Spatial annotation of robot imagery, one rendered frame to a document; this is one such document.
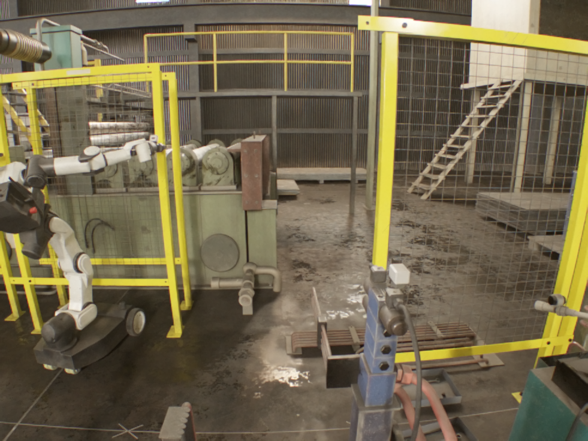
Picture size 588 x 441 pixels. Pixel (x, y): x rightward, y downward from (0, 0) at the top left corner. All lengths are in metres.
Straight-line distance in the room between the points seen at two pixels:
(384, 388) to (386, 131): 0.94
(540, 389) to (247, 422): 1.37
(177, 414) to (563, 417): 0.94
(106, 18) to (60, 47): 9.50
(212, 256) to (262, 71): 9.57
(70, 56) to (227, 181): 1.66
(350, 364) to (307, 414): 1.23
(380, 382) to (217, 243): 2.60
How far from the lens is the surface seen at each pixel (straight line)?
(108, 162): 2.00
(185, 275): 3.00
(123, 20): 12.70
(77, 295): 2.64
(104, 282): 2.76
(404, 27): 1.47
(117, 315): 2.78
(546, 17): 9.40
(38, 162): 2.04
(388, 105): 1.42
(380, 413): 0.85
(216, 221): 3.22
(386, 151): 1.42
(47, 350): 2.59
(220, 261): 3.28
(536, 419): 1.26
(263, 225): 3.19
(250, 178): 3.00
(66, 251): 2.47
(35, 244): 2.29
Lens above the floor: 1.45
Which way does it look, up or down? 15 degrees down
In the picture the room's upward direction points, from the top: straight up
